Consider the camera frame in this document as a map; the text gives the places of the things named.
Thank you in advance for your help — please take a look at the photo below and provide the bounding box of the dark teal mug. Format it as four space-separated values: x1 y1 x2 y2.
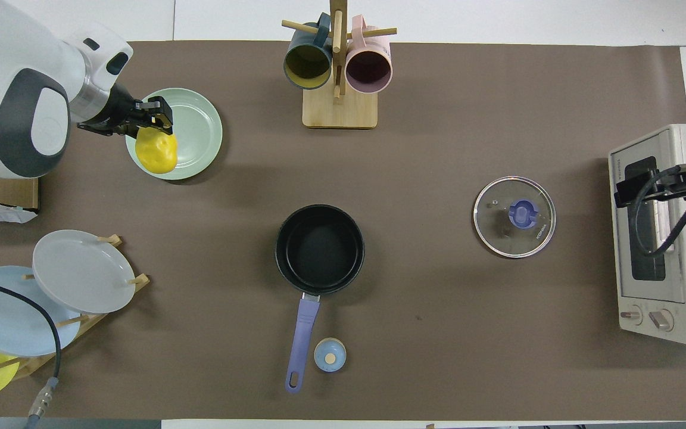
283 13 333 90

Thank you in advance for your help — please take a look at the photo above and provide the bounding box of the pink mug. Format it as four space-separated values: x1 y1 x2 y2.
345 15 392 94

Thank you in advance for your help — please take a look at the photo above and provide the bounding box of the grey plate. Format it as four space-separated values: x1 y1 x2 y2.
32 229 137 315

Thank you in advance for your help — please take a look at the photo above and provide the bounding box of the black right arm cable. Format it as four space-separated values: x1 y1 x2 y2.
635 161 686 258

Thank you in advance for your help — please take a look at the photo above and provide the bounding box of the brown table mat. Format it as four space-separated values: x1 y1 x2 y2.
0 41 686 421

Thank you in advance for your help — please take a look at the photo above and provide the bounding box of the light blue plate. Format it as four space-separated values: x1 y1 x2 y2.
0 266 82 357

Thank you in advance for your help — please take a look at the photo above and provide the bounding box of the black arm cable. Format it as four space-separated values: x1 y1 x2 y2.
0 275 62 429
635 161 686 258

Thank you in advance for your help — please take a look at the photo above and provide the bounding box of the dark pot with purple handle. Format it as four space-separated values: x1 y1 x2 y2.
275 204 366 394

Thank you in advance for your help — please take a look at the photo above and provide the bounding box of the wooden plate rack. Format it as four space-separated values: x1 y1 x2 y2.
0 234 151 382

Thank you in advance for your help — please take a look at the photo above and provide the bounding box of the mint green plate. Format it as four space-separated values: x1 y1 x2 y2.
126 88 223 181

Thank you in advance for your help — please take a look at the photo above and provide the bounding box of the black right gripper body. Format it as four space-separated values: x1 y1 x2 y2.
614 169 686 208

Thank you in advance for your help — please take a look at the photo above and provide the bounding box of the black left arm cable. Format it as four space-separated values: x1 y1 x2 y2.
0 275 62 429

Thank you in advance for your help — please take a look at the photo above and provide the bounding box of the wooden mug tree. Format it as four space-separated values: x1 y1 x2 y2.
282 0 397 129

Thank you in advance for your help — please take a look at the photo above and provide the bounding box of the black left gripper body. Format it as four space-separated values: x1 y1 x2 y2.
118 95 174 138

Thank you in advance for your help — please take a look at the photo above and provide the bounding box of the brown wooden board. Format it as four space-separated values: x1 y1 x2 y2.
0 178 40 210

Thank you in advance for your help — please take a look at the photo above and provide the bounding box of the glass lid with blue knob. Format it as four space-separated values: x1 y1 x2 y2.
473 176 557 259

